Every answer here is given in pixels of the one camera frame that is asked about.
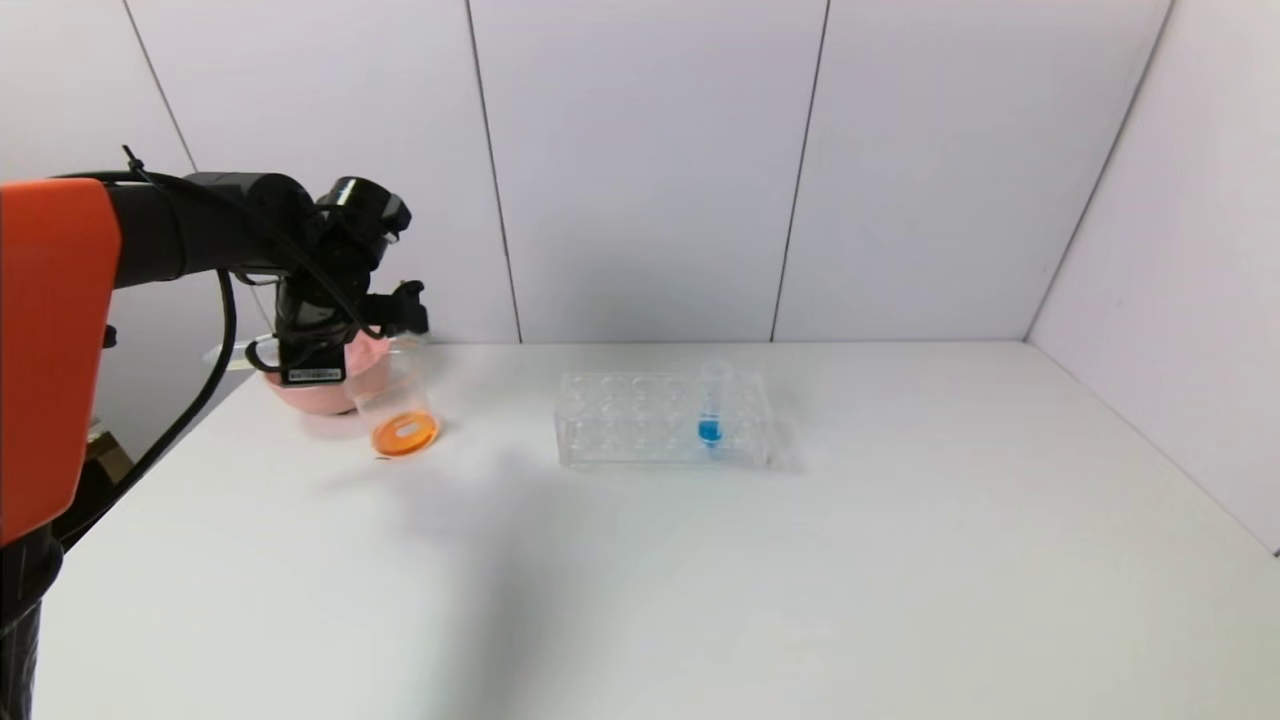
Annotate pink plastic bowl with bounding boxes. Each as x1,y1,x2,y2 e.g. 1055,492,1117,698
262,330,393,418

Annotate clear glass beaker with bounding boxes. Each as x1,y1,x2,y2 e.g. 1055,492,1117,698
345,340,444,461

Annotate clear acrylic test tube rack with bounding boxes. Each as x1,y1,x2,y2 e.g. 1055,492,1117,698
556,370,774,470

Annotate test tube with blue pigment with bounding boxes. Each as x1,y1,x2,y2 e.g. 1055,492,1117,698
697,360,736,450

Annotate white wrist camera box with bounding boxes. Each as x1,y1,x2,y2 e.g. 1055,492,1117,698
388,280,431,347

